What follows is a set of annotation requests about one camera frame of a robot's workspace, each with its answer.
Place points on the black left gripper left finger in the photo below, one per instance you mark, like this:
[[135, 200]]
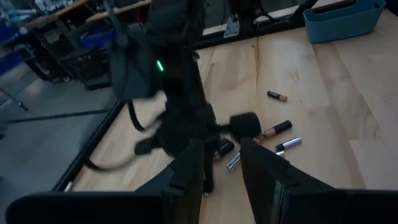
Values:
[[183, 174]]

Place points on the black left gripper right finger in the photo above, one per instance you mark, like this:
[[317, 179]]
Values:
[[264, 180]]

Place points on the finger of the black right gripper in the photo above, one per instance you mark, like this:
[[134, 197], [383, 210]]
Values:
[[209, 174], [245, 126]]

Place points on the silver battery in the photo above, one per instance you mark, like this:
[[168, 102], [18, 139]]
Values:
[[280, 153], [233, 161], [289, 143]]

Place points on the large black copper battery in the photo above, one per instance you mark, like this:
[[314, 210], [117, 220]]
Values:
[[277, 128]]

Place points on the blue plastic bin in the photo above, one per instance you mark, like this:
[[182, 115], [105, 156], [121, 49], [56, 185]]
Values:
[[342, 25]]

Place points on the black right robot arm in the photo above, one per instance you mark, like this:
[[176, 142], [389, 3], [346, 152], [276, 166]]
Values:
[[130, 71]]

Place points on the black equipment case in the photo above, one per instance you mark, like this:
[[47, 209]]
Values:
[[46, 62], [87, 68]]

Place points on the blue crate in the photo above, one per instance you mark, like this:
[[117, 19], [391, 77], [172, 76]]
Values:
[[96, 37]]

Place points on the rolling stand leg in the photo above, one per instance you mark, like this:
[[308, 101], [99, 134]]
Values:
[[14, 99]]

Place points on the shelf with blue bins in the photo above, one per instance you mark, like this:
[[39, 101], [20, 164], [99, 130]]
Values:
[[11, 37]]

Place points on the silver corner bracket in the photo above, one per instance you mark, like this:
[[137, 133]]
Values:
[[232, 26]]

